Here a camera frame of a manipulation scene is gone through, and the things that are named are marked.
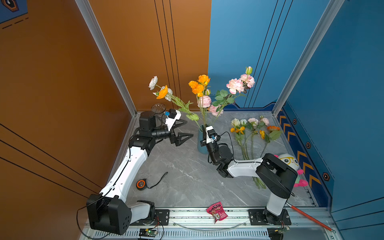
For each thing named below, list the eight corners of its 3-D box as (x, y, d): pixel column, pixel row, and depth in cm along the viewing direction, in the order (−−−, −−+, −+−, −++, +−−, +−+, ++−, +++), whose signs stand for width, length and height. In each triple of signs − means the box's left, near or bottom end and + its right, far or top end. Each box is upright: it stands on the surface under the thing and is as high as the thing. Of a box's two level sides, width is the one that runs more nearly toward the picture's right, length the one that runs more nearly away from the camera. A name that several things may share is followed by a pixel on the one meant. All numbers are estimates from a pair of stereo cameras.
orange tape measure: (137, 190, 84) (134, 188, 81) (139, 181, 87) (137, 179, 84) (145, 190, 84) (144, 188, 81) (147, 181, 87) (146, 179, 84)
